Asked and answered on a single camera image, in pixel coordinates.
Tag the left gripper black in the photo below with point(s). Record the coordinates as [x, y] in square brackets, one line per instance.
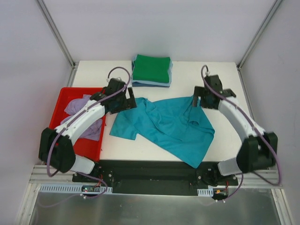
[128, 101]

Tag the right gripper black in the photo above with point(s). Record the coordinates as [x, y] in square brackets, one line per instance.
[199, 93]

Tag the teal t shirt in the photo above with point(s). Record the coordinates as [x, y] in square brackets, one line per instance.
[174, 125]

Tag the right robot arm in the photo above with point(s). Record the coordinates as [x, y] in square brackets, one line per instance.
[258, 147]

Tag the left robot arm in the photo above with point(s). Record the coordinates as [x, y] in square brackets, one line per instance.
[56, 147]

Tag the light blue folded t shirt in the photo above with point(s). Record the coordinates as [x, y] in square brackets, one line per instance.
[150, 71]

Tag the green folded t shirt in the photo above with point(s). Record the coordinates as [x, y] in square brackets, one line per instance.
[151, 69]

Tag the lavender t shirt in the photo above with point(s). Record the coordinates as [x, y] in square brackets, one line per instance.
[73, 107]

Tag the red plastic bin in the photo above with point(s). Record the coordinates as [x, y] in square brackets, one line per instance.
[83, 147]

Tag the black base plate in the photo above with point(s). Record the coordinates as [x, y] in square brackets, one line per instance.
[159, 177]

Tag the white slotted cable duct right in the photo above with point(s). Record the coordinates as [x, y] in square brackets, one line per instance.
[205, 192]

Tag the white slotted cable duct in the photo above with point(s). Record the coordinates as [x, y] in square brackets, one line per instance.
[75, 189]
[205, 192]

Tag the aluminium frame post left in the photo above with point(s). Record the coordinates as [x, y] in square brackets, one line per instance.
[55, 31]

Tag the aluminium frame post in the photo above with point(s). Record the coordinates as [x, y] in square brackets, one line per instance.
[55, 31]
[263, 26]

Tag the aluminium frame post right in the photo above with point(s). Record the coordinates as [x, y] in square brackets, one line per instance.
[263, 26]

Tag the white slotted cable duct left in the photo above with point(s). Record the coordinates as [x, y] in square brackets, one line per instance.
[75, 189]

